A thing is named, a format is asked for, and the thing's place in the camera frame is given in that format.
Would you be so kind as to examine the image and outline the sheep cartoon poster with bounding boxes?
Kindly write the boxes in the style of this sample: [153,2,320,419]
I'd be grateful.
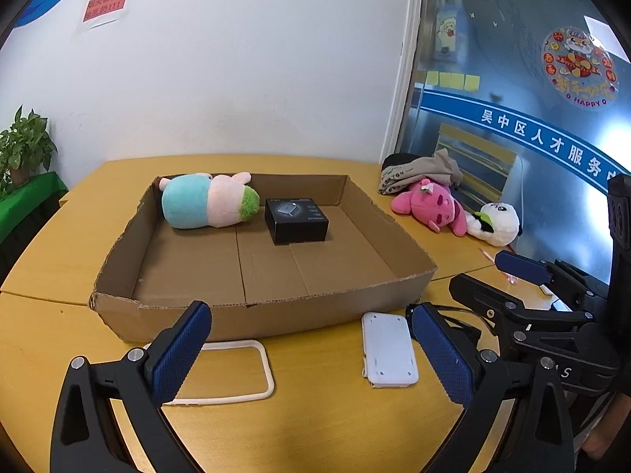
[434,0,469,62]

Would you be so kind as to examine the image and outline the red wall notice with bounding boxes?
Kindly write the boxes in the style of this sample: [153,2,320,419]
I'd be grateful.
[81,0,131,24]

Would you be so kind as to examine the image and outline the panda plush toy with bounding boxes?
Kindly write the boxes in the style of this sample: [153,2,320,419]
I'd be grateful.
[466,202,522,248]

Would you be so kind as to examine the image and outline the white phone case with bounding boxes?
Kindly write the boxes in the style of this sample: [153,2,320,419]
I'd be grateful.
[143,339,274,406]

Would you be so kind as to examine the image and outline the green table cloth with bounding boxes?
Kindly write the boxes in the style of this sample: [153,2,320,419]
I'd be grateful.
[0,172,69,247]

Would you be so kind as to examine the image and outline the small black product box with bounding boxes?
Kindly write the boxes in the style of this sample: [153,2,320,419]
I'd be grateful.
[265,197,329,246]

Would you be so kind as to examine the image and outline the beige cloth bag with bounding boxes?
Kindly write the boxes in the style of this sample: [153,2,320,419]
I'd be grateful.
[379,150,464,197]

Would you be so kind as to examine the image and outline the round festive window decal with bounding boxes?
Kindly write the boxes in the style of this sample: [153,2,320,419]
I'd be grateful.
[542,24,619,108]

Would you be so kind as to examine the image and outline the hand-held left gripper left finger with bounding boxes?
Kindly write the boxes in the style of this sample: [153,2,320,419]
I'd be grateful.
[49,300,213,473]

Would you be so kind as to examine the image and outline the shallow cardboard box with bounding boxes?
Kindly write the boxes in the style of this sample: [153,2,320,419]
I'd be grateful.
[89,172,439,343]

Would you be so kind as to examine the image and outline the pink pen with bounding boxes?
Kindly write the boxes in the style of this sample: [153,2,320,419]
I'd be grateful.
[480,249,518,284]

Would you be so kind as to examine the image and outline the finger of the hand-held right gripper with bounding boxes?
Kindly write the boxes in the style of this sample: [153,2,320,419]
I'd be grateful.
[494,250,611,302]
[448,273,595,342]

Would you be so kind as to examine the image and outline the large potted plant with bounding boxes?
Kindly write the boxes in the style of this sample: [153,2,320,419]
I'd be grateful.
[0,105,58,193]

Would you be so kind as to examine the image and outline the white folding device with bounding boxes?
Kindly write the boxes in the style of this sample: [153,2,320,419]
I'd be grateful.
[361,311,420,388]

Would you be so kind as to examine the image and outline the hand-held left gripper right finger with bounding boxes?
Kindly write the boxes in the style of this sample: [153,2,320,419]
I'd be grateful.
[411,303,577,473]

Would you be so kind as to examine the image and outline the teal and pink plush toy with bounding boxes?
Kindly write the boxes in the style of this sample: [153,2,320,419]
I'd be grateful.
[159,172,260,230]

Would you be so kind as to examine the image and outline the blue window banner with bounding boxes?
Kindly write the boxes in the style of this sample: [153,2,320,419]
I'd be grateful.
[421,89,631,193]

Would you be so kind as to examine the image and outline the black sunglasses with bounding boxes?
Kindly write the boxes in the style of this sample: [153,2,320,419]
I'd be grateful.
[405,304,481,350]

